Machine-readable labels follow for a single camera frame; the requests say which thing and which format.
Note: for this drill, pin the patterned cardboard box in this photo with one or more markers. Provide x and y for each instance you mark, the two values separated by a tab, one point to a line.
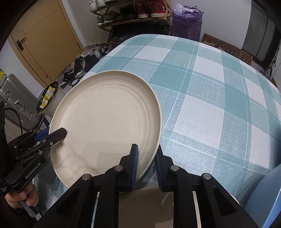
228	48

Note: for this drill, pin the left hand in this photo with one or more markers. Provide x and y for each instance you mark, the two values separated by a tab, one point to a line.
29	195

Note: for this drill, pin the wooden door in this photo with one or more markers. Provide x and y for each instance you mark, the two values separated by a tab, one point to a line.
45	41

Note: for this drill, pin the black glass door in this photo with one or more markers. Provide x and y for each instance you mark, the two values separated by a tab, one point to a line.
262	38

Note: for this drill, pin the teal checked tablecloth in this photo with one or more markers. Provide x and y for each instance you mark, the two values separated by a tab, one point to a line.
219	114

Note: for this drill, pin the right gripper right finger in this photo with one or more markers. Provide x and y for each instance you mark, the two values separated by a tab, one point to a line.
163	164

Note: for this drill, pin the purple bag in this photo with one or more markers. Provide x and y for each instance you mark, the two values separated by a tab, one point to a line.
186	22

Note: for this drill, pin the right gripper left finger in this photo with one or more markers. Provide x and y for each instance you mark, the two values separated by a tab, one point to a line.
129	172

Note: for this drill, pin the beige plate at bottom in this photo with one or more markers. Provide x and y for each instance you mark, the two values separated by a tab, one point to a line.
148	207

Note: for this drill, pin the beige trash bin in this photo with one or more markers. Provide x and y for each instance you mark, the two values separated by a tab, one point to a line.
50	99

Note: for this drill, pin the large beige plate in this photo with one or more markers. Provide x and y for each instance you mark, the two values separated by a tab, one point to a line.
104	115

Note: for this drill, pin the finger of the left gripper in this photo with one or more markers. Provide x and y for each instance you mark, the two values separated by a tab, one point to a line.
55	137
42	135

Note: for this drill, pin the silver suitcase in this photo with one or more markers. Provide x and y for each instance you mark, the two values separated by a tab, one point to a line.
16	96

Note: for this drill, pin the wooden shoe rack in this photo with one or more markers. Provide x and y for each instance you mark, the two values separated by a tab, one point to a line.
126	19

